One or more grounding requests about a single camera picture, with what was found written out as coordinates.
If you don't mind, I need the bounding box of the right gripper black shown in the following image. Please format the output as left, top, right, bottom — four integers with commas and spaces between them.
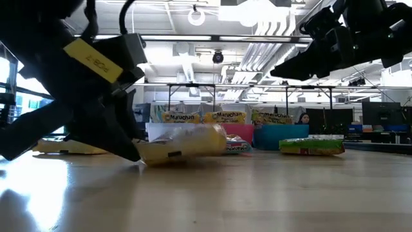
270, 24, 388, 82

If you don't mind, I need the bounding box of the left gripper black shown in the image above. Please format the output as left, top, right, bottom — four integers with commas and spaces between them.
0, 28, 145, 163

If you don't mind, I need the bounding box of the lime chili shrimp ramen packet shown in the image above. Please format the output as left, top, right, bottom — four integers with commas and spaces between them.
278, 137, 346, 157
250, 110, 294, 126

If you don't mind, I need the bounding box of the yellow creamy chicken ramen packet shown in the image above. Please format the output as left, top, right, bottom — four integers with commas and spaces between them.
135, 124, 228, 167
32, 138, 109, 156
203, 110, 247, 126

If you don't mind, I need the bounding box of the person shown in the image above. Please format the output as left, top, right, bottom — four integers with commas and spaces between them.
297, 112, 312, 126

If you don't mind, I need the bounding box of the clear white plastic bin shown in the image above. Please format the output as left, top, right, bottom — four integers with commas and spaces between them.
145, 122, 226, 143

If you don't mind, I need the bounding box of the wide black screen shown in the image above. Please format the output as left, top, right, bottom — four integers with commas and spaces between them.
305, 108, 355, 126

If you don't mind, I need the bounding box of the black track spotlight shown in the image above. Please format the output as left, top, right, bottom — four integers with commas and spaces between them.
348, 76, 367, 87

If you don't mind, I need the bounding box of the long ceiling light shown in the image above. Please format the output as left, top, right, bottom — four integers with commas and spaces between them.
73, 34, 213, 42
218, 35, 305, 43

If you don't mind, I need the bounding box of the blue plastic bin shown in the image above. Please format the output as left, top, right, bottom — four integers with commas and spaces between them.
252, 124, 311, 151

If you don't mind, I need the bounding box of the black computer monitor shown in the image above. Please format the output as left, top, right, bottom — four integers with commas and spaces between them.
362, 101, 403, 128

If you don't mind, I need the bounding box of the pink plastic bin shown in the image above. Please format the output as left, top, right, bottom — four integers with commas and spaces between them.
221, 124, 256, 146

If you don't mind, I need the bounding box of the black metal gantry frame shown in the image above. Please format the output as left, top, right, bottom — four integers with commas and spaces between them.
167, 82, 216, 112
285, 85, 334, 111

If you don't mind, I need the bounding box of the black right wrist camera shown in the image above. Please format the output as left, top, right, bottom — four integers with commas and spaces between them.
299, 5, 342, 37

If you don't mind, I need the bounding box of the black aluminium table frame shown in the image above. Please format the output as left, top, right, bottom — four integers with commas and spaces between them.
342, 140, 412, 155

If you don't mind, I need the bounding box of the white ring ceiling fixture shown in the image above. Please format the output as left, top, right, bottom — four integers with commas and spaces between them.
187, 8, 206, 26

